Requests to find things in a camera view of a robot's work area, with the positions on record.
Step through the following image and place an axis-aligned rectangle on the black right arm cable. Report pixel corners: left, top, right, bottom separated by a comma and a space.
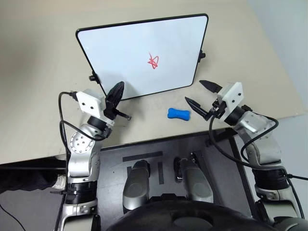
208, 113, 308, 220

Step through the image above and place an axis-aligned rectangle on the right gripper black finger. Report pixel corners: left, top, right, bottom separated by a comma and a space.
184, 96, 213, 122
199, 79, 223, 94

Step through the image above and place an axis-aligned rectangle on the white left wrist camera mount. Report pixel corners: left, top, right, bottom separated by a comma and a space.
76, 88, 115, 126

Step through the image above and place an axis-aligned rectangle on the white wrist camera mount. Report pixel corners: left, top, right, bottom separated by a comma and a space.
216, 81, 244, 121
76, 88, 115, 126

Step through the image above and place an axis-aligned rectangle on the grey right robot leg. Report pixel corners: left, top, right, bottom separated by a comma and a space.
173, 151, 215, 205

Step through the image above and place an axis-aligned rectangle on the blue bone-shaped eraser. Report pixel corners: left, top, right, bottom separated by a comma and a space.
167, 107, 192, 122

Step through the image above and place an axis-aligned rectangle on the dark tape strip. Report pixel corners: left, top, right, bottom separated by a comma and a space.
157, 161, 165, 185
122, 151, 164, 163

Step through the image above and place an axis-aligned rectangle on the dark fabric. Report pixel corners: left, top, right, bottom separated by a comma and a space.
0, 166, 64, 193

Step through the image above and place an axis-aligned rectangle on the thin black floor cable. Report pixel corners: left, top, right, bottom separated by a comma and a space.
0, 204, 25, 231

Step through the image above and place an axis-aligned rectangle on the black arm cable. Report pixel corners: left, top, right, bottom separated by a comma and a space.
208, 113, 308, 220
58, 90, 109, 196

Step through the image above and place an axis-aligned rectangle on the black rounded housing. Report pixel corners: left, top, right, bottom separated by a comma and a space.
105, 193, 275, 231

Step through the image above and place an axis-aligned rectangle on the grey left robot leg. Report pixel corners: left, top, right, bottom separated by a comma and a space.
122, 159, 151, 215

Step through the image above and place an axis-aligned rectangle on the white board with black frame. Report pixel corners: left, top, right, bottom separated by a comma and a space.
75, 13, 209, 101

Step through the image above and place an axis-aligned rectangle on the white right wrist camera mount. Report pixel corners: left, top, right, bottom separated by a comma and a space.
216, 81, 244, 121

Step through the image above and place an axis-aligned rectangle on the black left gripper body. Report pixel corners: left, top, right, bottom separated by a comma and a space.
103, 103, 132, 121

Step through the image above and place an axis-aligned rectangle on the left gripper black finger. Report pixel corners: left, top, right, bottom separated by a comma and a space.
105, 81, 124, 106
111, 81, 125, 109

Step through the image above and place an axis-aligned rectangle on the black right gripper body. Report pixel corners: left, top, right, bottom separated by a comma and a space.
208, 99, 228, 119

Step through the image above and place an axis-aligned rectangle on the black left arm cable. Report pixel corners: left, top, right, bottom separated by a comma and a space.
58, 90, 109, 196

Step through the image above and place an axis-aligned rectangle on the black metal base plate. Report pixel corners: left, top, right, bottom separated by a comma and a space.
96, 129, 256, 231

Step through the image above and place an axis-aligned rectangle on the grey robot leg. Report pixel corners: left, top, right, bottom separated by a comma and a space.
122, 159, 151, 215
173, 151, 215, 205

